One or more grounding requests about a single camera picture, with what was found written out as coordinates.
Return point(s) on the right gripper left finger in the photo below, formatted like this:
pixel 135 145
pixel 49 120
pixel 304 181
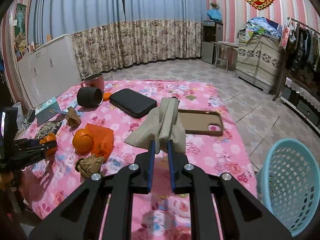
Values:
pixel 101 207

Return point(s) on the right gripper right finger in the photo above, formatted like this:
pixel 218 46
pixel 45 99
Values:
pixel 221 207

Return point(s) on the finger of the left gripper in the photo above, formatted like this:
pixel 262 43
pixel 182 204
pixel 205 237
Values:
pixel 34 148

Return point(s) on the orange peel piece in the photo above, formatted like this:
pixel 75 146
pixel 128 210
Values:
pixel 48 139

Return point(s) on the orange plastic bag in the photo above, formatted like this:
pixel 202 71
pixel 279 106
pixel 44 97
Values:
pixel 103 140

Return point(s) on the beige cloth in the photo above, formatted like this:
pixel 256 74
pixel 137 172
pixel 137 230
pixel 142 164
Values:
pixel 161 125

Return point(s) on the snack packet with Chinese text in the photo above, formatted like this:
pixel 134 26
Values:
pixel 48 127

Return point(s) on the teal tissue box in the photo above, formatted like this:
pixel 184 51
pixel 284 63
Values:
pixel 46 111

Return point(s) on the brown crumpled paper near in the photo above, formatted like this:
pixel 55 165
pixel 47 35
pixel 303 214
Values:
pixel 89 165

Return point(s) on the whole orange fruit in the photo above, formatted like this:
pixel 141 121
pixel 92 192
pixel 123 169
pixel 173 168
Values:
pixel 83 141

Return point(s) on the light blue plastic basket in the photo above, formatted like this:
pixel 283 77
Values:
pixel 288 184

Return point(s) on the white cabinet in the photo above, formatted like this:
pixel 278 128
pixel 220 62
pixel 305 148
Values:
pixel 48 71

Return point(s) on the pink floral tablecloth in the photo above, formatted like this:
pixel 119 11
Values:
pixel 160 214

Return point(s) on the pink mug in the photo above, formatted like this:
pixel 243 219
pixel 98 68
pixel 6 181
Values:
pixel 94 80

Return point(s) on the small orange piece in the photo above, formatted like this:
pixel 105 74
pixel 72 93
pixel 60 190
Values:
pixel 106 96

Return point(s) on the brown phone case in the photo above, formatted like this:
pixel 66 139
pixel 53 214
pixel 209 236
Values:
pixel 201 122

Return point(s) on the black rectangular pouch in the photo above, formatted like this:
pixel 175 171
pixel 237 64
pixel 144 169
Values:
pixel 132 103

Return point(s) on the low tv stand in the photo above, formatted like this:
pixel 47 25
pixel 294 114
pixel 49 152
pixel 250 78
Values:
pixel 302 102

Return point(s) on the blue floral curtain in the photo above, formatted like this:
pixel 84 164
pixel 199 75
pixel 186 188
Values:
pixel 110 34

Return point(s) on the cloth covered cabinet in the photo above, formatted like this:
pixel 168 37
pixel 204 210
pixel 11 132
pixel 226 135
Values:
pixel 259 60

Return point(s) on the small metal side table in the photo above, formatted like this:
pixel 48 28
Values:
pixel 222 51

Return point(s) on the clothes rack with clothes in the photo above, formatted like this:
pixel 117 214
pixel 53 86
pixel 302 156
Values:
pixel 300 60

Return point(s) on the water dispenser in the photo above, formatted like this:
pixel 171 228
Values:
pixel 212 32

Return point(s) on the pile of bedding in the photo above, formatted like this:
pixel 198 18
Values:
pixel 261 25

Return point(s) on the blue covered plant pot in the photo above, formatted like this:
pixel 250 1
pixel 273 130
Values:
pixel 214 13

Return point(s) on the wall picture left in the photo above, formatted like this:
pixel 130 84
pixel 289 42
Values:
pixel 20 20

